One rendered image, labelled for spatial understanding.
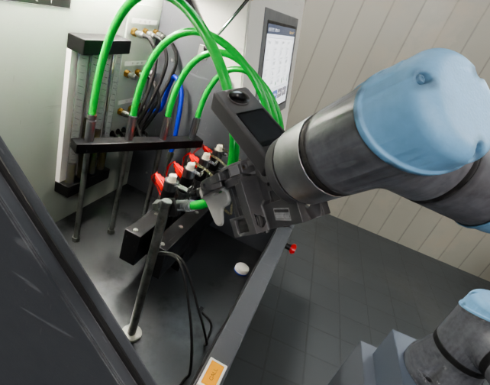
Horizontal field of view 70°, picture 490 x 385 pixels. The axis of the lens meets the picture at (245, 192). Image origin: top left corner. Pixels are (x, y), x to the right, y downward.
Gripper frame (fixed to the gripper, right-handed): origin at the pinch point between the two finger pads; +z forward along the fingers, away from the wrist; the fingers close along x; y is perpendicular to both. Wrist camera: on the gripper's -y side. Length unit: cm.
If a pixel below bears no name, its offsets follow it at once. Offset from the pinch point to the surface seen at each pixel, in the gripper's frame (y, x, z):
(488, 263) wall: 111, 308, 139
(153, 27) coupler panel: -47, 12, 34
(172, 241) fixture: 6.0, -0.2, 26.5
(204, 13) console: -47, 25, 28
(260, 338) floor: 69, 60, 124
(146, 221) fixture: 0.0, -3.2, 31.1
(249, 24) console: -41, 33, 22
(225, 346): 25.3, -0.7, 12.3
